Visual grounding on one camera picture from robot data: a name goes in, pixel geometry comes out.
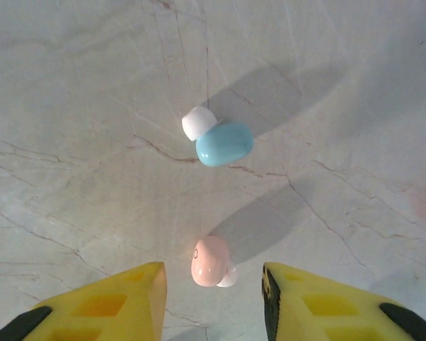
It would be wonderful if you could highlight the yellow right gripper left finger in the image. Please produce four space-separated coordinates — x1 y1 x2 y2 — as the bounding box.
0 261 168 341

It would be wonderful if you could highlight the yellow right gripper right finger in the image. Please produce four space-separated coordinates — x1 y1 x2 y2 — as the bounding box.
261 261 426 341

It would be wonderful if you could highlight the pink wireless earbud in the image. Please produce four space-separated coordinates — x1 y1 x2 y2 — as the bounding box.
190 234 239 288

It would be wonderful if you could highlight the blue wireless earbud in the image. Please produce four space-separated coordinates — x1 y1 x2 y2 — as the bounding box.
181 105 255 168

